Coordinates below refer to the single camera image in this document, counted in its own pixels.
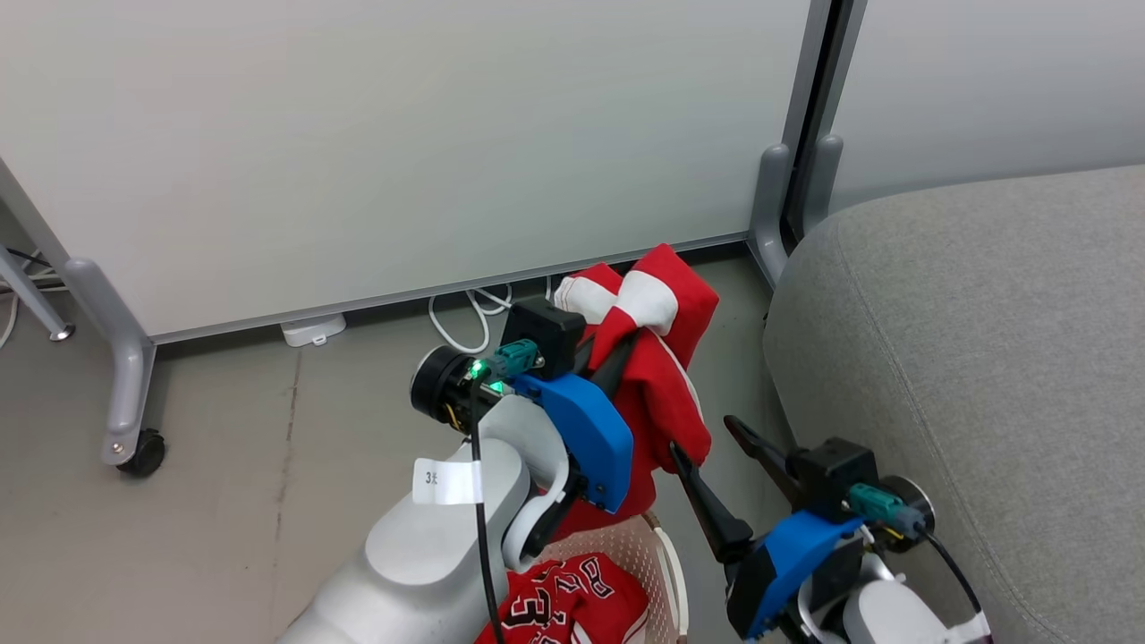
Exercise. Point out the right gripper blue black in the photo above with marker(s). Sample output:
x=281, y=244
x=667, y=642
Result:
x=787, y=559

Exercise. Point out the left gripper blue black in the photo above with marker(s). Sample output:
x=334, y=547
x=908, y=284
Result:
x=586, y=434

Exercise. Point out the red garment with white bands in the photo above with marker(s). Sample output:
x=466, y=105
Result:
x=662, y=394

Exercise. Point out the red jersey with black print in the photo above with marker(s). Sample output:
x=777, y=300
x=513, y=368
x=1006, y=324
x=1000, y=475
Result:
x=572, y=599

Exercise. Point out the white paper label on arm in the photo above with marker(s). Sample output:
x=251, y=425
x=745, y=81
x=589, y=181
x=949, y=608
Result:
x=447, y=481

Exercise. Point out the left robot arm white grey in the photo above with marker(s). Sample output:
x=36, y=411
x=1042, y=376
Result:
x=420, y=563

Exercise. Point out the cream plastic laundry basket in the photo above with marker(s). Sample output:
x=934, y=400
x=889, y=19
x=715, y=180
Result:
x=640, y=546

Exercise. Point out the grey fabric sofa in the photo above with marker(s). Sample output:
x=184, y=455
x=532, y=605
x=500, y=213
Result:
x=984, y=376

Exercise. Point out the white power adapter box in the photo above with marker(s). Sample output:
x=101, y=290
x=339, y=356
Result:
x=313, y=329

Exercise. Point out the wide white partition panel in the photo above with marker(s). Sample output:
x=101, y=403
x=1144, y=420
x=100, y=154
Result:
x=402, y=134

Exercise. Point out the black caster wheel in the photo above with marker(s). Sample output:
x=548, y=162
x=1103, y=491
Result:
x=145, y=453

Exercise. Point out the grey partition leg with caster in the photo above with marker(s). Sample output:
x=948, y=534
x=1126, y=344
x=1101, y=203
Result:
x=125, y=358

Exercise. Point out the thin grey leg with foot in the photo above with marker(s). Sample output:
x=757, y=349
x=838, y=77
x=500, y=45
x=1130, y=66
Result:
x=31, y=300

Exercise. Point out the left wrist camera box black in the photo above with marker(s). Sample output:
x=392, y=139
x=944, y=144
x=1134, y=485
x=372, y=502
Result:
x=541, y=326

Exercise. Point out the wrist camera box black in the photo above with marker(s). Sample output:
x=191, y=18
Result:
x=832, y=470
x=541, y=326

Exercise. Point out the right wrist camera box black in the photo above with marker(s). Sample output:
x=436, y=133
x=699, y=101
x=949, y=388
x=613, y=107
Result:
x=832, y=470

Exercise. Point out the grey partition foot bracket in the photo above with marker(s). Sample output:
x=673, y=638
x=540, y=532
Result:
x=825, y=179
x=769, y=215

